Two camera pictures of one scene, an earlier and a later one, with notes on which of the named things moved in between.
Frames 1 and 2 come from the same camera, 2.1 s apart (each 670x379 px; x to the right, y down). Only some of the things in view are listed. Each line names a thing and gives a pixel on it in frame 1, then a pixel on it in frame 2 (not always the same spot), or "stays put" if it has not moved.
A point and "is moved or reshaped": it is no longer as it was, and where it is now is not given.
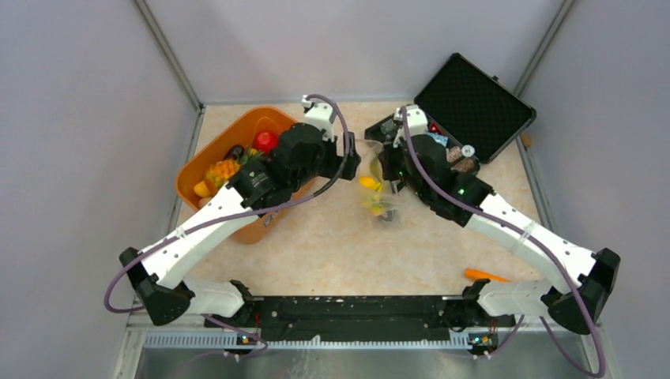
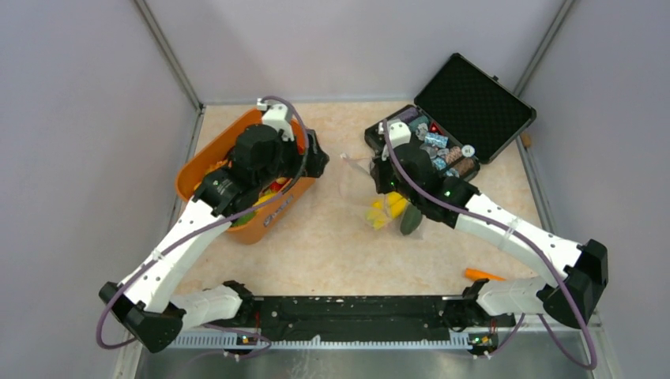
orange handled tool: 476,274 stays put
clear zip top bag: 377,204 is moved or reshaped
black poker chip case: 472,114 stays put
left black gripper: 336,160 -> 316,158
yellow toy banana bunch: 370,190 -> 380,213
